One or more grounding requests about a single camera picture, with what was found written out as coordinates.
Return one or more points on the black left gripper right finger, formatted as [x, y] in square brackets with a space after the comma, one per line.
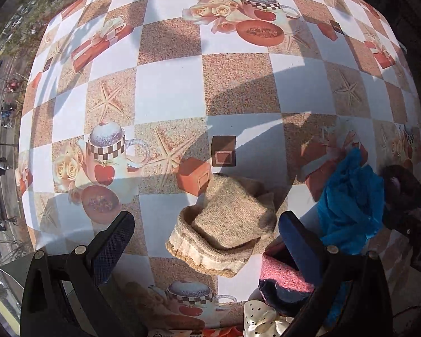
[323, 269]

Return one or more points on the beige knitted sock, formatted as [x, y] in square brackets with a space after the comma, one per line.
[236, 217]

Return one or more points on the dark blue fabric scrunchie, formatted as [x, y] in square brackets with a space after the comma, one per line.
[350, 209]

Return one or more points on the checkered patterned tablecloth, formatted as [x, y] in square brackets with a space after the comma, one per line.
[133, 105]

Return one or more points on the pink and navy sock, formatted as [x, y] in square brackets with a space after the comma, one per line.
[281, 284]

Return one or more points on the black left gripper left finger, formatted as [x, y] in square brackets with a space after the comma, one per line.
[92, 267]

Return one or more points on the cream polka dot scrunchie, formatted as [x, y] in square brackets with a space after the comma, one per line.
[261, 320]

